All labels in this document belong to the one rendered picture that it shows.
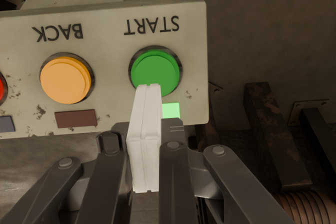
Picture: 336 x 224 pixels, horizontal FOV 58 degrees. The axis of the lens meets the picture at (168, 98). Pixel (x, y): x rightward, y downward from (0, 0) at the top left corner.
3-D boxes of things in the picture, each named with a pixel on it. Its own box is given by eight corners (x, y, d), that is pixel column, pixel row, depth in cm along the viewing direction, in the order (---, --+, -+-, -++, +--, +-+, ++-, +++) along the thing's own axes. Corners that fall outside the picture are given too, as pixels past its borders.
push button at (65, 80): (96, 95, 27) (92, 103, 26) (52, 98, 27) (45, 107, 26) (88, 51, 26) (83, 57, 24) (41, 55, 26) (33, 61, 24)
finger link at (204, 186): (160, 175, 12) (236, 169, 12) (160, 117, 17) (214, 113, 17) (163, 204, 12) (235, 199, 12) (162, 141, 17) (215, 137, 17)
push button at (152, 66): (179, 88, 27) (181, 96, 25) (135, 92, 27) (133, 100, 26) (177, 44, 26) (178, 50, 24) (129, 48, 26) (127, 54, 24)
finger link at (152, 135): (142, 138, 13) (159, 137, 13) (148, 83, 20) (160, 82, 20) (149, 193, 14) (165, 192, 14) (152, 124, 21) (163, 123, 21)
